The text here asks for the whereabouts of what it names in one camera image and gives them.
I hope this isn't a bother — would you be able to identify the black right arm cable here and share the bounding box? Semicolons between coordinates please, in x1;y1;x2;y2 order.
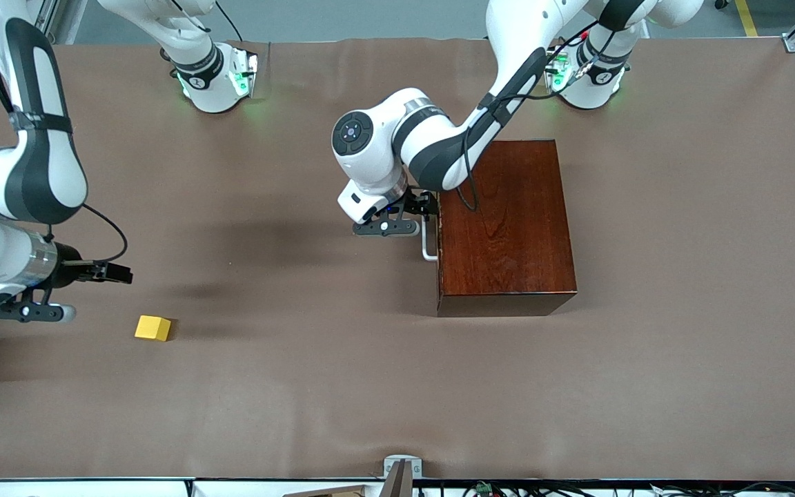
0;0;129;264

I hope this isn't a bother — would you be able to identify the grey upright post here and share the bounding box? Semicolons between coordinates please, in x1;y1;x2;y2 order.
380;461;413;497

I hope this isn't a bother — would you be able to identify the black right base cable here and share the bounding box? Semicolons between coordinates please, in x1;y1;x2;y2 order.
215;0;244;42

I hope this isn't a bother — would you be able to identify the wooden drawer with white handle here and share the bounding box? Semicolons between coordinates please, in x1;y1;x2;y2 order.
422;220;442;262

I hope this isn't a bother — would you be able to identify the grey metal bracket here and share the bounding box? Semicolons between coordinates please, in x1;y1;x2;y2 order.
383;454;423;480

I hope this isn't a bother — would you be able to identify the brown table cover mat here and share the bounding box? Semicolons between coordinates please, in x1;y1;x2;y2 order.
0;36;795;483

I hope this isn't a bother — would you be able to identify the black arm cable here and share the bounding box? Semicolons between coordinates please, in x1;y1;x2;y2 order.
0;0;129;264
462;17;640;212

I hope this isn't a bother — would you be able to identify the yellow block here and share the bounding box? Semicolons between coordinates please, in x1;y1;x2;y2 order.
135;315;172;342

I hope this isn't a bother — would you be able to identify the dark wooden drawer cabinet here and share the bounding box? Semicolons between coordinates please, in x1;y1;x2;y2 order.
437;139;578;318

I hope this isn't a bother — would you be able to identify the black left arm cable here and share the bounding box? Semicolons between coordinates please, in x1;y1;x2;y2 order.
462;17;640;212

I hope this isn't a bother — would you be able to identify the aluminium frame with diagonal bars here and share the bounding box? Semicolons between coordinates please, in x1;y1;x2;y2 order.
30;0;60;45

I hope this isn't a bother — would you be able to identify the brown cardboard piece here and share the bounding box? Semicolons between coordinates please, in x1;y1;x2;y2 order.
282;485;371;497

